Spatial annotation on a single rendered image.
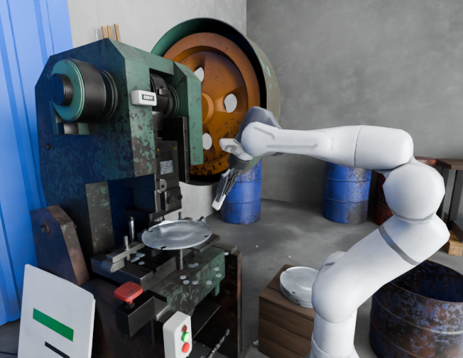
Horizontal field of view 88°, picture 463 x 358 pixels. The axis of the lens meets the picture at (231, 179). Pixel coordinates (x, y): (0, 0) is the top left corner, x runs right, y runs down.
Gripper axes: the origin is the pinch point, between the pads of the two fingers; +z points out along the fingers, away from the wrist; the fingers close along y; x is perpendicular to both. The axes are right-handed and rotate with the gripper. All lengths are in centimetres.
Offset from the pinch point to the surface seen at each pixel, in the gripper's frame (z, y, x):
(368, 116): -68, 324, -33
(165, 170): 0.2, -4.2, 25.2
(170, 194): 7.5, -5.3, 18.2
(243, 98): -36, 33, 23
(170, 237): 21.6, -9.4, 8.6
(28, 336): 97, -37, 43
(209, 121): -17, 33, 36
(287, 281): 40, 40, -42
